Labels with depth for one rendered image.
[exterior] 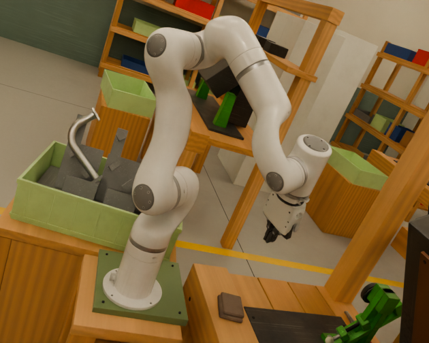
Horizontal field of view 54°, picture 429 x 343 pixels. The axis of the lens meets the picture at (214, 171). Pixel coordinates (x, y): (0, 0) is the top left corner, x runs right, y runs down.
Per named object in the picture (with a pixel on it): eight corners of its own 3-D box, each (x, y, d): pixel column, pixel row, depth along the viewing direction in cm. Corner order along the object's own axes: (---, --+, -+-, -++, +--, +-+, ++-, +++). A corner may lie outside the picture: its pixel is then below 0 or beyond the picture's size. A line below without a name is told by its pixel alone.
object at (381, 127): (402, 220, 597) (498, 69, 517) (324, 150, 812) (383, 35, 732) (430, 228, 616) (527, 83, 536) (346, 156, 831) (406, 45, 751)
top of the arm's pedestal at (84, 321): (69, 335, 117) (73, 324, 115) (81, 262, 145) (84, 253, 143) (178, 349, 126) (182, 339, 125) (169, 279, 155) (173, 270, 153)
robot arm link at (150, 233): (120, 236, 124) (143, 165, 116) (158, 220, 140) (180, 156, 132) (151, 258, 120) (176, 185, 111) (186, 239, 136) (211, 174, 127)
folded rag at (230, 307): (242, 324, 133) (245, 317, 132) (218, 318, 132) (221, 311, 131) (238, 303, 142) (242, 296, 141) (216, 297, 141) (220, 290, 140)
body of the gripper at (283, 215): (316, 202, 104) (299, 232, 111) (290, 175, 110) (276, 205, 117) (294, 209, 100) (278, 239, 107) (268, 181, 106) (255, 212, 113)
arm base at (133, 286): (97, 303, 123) (114, 252, 116) (106, 264, 140) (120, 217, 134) (161, 316, 127) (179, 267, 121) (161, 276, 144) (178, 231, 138)
